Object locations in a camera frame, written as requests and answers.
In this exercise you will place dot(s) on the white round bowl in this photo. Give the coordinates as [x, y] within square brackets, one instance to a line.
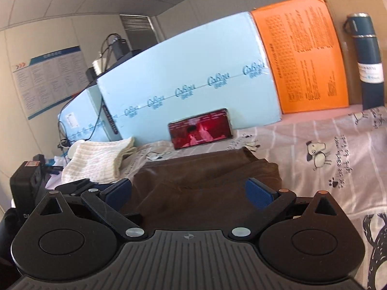
[74, 147]

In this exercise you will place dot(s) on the white ribbed plastic block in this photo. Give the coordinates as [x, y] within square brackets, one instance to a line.
[98, 65]

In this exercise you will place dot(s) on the patterned pink bed sheet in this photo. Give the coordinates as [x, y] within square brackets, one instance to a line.
[344, 154]

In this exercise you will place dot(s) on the large light blue box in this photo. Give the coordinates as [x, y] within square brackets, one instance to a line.
[219, 65]

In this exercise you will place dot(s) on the blue white wall poster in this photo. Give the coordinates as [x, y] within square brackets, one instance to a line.
[50, 79]

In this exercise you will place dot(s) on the dark blue thermos bottle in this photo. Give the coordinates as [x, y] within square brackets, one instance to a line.
[369, 60]

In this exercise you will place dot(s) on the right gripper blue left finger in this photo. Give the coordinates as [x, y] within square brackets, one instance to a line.
[105, 205]

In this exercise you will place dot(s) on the orange printed box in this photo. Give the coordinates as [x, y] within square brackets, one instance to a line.
[304, 54]

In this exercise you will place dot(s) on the brown leather jacket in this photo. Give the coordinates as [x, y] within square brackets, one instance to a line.
[199, 192]

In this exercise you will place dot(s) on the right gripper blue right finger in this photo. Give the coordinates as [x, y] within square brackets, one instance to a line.
[268, 205]

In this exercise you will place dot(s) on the smaller light blue box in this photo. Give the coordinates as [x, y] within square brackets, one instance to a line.
[87, 117]

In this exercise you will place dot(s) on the black power adapter on box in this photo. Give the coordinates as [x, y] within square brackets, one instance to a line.
[121, 49]

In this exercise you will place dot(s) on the smartphone with red screen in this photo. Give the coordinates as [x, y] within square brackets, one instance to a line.
[201, 129]

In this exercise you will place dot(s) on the cream knitted sweater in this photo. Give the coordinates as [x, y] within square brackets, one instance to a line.
[98, 161]

